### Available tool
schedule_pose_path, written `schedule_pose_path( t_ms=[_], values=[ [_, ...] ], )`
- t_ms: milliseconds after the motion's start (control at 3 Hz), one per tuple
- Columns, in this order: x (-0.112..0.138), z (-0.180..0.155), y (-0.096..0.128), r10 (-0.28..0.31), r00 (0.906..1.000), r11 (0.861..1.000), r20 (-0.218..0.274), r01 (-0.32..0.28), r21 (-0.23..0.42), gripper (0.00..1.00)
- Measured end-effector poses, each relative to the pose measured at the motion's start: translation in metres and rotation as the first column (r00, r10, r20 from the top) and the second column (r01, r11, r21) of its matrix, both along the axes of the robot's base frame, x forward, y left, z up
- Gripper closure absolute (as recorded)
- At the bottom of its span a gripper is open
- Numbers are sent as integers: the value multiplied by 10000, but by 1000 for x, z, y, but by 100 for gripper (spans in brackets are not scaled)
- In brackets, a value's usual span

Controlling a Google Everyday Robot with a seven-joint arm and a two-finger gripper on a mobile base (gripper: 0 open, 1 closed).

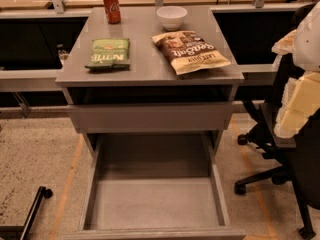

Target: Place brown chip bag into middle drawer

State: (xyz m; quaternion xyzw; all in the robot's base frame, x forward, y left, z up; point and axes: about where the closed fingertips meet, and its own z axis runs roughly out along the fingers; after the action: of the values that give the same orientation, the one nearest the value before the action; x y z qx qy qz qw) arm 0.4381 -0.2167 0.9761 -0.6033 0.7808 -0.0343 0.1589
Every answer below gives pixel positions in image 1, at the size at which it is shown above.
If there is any brown chip bag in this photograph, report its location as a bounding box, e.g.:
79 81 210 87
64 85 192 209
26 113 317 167
152 31 231 75

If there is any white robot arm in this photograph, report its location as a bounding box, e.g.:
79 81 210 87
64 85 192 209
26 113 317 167
272 2 320 138

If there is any grey drawer cabinet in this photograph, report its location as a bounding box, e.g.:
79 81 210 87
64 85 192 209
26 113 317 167
56 7 243 156

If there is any closed grey top drawer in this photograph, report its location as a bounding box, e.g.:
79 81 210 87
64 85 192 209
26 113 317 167
68 102 233 133

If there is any open grey middle drawer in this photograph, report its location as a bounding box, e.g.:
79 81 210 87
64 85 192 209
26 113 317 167
63 133 245 240

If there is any green chip bag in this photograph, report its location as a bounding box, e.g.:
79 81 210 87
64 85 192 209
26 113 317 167
85 38 130 69

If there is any white ceramic bowl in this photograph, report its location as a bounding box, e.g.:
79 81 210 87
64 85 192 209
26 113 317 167
157 6 187 31

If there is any red cola can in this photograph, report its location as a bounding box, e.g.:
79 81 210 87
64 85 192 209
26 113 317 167
103 0 121 24

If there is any long grey background desk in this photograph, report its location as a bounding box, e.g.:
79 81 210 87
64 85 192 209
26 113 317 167
0 2 320 118

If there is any black office chair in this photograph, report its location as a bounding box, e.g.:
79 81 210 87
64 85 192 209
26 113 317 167
233 3 320 240

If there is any black metal stand leg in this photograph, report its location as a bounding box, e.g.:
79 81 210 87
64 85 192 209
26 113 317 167
0 186 53 240

